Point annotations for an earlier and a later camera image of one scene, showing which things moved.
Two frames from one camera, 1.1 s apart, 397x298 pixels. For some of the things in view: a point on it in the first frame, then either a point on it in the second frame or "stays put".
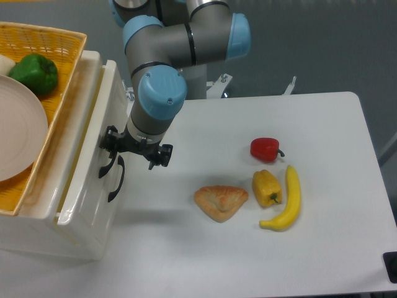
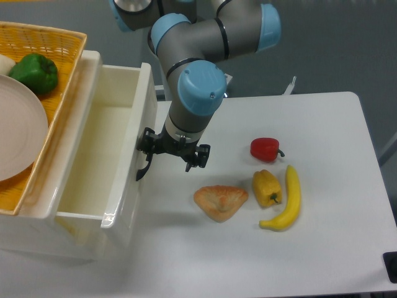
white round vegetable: (5, 64) stays put
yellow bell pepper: (267, 190) stays put
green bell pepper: (37, 71) stays put
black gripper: (114, 141) -> (164, 143)
